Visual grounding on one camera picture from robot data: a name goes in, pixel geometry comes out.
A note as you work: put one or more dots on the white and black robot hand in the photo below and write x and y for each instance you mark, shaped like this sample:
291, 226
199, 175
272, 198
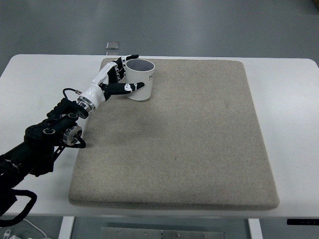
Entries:
107, 83

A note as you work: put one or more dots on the white ribbed cup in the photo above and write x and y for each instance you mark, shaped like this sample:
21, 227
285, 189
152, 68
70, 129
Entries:
139, 74

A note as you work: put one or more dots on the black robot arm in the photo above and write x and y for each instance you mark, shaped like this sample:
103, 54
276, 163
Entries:
41, 146

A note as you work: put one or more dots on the silver floor socket plate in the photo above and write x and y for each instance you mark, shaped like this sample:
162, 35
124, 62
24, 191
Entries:
112, 45

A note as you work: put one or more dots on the beige felt mat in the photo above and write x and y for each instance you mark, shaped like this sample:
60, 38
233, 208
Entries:
195, 143

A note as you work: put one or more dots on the white left table leg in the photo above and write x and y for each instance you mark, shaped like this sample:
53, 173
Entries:
66, 227

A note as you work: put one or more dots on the white table leg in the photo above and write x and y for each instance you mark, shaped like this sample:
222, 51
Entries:
255, 229
66, 227

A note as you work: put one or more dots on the white right table leg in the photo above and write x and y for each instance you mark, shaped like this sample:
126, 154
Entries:
255, 229

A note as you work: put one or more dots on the black desk control panel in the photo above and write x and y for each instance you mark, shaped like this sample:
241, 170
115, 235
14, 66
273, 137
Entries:
303, 222

